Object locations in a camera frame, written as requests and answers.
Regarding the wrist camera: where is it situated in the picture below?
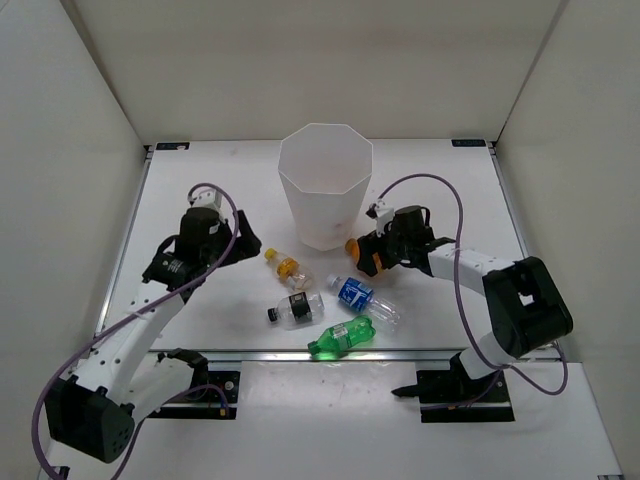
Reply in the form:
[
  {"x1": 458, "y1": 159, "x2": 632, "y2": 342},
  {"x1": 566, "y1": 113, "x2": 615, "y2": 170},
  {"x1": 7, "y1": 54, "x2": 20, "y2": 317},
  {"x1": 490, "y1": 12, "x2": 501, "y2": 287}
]
[
  {"x1": 189, "y1": 189, "x2": 222, "y2": 211},
  {"x1": 366, "y1": 199, "x2": 395, "y2": 237}
]

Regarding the right table corner label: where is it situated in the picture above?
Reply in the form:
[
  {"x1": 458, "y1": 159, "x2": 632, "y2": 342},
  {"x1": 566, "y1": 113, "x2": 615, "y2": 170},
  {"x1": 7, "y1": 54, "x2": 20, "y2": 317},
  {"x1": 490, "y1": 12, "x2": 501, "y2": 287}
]
[{"x1": 451, "y1": 139, "x2": 486, "y2": 148}]

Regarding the clear bottle blue label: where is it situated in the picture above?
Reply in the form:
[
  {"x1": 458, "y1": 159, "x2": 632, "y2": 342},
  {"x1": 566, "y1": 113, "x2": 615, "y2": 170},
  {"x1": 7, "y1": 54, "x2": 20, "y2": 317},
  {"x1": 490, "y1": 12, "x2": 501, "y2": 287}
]
[{"x1": 326, "y1": 274, "x2": 401, "y2": 335}]

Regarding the orange juice bottle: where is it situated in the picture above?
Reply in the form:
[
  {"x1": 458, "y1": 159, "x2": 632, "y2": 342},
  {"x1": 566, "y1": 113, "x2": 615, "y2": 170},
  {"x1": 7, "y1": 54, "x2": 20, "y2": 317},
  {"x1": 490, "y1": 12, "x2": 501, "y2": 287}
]
[{"x1": 345, "y1": 238, "x2": 377, "y2": 269}]

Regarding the white octagonal plastic bin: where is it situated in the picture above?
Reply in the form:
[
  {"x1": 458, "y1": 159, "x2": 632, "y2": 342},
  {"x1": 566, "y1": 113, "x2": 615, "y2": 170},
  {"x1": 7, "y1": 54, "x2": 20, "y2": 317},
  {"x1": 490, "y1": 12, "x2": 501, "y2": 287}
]
[{"x1": 278, "y1": 123, "x2": 373, "y2": 251}]

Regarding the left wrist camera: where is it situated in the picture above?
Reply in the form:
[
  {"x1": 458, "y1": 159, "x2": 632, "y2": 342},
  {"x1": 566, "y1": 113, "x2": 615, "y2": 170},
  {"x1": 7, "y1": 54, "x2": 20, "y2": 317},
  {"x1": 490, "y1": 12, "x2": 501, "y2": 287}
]
[{"x1": 189, "y1": 189, "x2": 222, "y2": 211}]

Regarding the green plastic bottle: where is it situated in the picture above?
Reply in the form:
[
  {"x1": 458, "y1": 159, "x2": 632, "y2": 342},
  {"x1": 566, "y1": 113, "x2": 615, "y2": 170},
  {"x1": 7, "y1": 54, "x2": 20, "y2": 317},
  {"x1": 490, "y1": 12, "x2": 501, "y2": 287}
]
[{"x1": 307, "y1": 315, "x2": 376, "y2": 357}]

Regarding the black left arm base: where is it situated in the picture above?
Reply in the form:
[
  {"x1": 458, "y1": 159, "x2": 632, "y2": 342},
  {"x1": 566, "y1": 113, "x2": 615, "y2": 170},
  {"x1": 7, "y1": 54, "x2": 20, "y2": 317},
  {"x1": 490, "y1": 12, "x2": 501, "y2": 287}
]
[{"x1": 149, "y1": 349, "x2": 241, "y2": 421}]

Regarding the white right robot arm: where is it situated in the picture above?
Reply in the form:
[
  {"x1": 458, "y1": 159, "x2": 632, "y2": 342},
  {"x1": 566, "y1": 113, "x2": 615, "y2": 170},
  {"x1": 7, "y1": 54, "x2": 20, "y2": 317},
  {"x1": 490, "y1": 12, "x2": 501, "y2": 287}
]
[{"x1": 345, "y1": 201, "x2": 574, "y2": 400}]

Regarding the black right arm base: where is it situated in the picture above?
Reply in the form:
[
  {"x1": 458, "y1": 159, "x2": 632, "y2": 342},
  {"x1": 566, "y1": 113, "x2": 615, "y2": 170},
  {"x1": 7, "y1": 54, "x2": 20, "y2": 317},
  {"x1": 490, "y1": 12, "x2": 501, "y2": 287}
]
[{"x1": 391, "y1": 354, "x2": 515, "y2": 424}]

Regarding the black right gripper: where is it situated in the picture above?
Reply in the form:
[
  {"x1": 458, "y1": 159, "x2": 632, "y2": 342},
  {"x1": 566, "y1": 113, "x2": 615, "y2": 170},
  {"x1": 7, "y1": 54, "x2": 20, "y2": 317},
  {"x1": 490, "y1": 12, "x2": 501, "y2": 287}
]
[{"x1": 359, "y1": 219, "x2": 414, "y2": 276}]

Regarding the clear bottle black label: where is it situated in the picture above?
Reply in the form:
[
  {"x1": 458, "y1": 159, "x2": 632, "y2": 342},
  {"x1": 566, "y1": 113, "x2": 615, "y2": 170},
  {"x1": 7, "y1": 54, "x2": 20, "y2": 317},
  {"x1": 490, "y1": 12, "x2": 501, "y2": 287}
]
[{"x1": 267, "y1": 291, "x2": 325, "y2": 330}]

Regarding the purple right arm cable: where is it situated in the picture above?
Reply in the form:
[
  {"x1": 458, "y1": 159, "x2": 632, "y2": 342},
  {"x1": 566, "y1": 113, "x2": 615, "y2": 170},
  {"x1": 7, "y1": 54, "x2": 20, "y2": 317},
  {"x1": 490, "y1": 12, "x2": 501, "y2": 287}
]
[{"x1": 377, "y1": 173, "x2": 569, "y2": 399}]

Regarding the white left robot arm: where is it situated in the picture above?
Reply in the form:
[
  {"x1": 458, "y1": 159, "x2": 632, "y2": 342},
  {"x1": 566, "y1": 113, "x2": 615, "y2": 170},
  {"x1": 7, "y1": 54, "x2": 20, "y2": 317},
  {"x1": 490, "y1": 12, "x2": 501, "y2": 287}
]
[{"x1": 42, "y1": 205, "x2": 261, "y2": 463}]

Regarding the left table corner label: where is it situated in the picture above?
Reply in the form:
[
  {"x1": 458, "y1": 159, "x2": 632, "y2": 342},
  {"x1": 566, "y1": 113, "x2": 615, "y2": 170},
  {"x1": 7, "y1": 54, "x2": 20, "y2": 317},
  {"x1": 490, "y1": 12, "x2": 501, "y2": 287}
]
[{"x1": 155, "y1": 142, "x2": 190, "y2": 151}]

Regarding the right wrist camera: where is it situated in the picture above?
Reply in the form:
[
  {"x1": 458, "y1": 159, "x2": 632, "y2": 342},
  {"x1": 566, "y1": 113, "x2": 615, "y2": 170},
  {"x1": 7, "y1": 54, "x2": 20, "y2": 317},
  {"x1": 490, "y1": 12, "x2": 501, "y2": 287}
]
[{"x1": 366, "y1": 199, "x2": 395, "y2": 237}]

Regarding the clear bottle yellow cap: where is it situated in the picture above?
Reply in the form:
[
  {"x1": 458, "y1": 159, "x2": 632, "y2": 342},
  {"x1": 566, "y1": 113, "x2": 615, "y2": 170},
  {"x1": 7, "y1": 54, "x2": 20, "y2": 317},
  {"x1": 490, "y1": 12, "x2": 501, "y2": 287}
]
[{"x1": 264, "y1": 248, "x2": 314, "y2": 292}]

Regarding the table corner label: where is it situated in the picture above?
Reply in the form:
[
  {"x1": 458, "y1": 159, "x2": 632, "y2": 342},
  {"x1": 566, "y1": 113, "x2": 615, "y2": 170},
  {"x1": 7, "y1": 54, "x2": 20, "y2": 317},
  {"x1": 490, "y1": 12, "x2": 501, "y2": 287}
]
[
  {"x1": 155, "y1": 142, "x2": 190, "y2": 151},
  {"x1": 451, "y1": 139, "x2": 486, "y2": 148}
]

